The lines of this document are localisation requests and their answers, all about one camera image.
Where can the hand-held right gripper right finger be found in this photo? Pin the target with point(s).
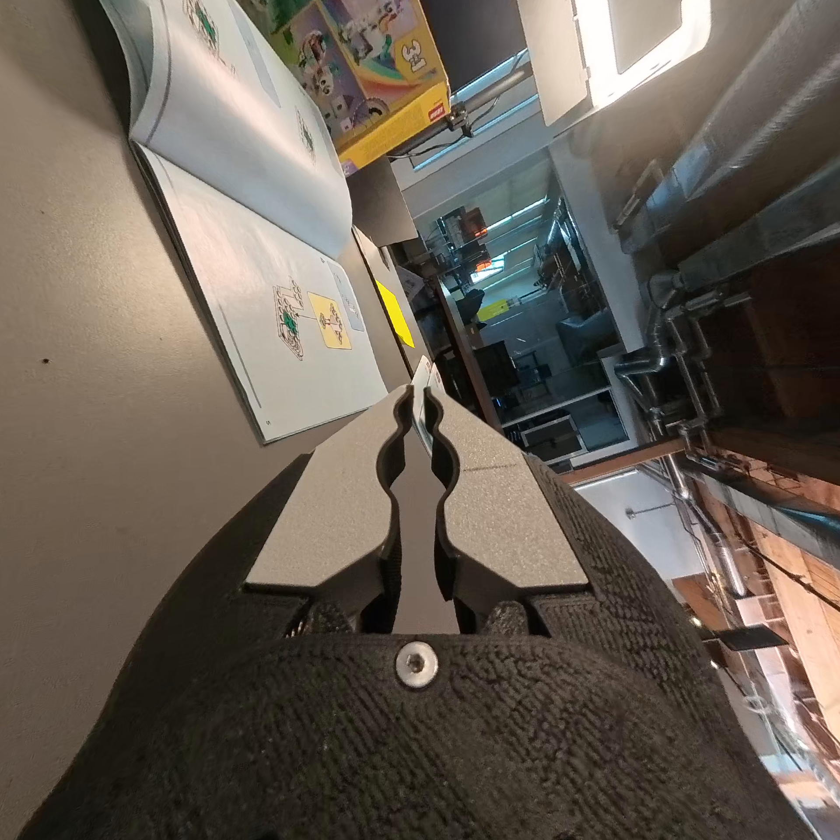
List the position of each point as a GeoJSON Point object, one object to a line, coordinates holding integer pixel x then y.
{"type": "Point", "coordinates": [512, 525]}

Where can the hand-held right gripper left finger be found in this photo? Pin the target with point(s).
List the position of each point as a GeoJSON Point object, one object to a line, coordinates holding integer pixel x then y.
{"type": "Point", "coordinates": [328, 525]}

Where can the lego instruction booklet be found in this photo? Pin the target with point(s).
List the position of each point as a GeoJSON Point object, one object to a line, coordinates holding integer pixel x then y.
{"type": "Point", "coordinates": [262, 328]}

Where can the colourful lego set box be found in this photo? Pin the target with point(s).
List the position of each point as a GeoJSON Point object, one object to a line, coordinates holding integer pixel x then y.
{"type": "Point", "coordinates": [367, 65]}

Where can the small yellow sign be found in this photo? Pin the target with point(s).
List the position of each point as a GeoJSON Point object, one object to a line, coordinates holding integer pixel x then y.
{"type": "Point", "coordinates": [497, 310]}

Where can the yellow sticky note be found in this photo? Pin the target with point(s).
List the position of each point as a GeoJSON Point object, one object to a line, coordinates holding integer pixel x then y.
{"type": "Point", "coordinates": [394, 308]}

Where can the bent metal pipes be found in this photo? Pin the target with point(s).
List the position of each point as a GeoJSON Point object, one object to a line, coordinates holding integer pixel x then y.
{"type": "Point", "coordinates": [682, 341]}

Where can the white ceiling light panel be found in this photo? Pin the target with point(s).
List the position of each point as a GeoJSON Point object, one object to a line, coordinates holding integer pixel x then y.
{"type": "Point", "coordinates": [558, 65]}

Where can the silver air duct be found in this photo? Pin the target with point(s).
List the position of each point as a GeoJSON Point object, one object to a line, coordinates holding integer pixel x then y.
{"type": "Point", "coordinates": [774, 85]}
{"type": "Point", "coordinates": [787, 229]}

